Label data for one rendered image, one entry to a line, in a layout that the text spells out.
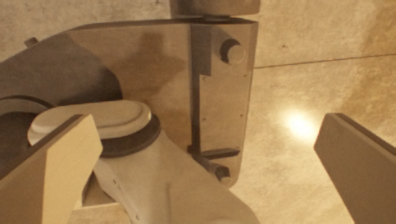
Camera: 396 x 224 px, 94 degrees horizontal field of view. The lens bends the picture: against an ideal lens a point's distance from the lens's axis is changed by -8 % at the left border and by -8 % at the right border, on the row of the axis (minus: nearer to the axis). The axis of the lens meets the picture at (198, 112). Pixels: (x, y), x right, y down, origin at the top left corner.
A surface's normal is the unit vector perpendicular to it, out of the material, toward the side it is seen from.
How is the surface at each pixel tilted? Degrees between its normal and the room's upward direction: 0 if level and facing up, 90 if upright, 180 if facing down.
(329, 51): 0
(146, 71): 0
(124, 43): 0
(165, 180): 90
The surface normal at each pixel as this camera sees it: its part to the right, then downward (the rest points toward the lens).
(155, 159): -0.01, -0.86
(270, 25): 0.18, 0.49
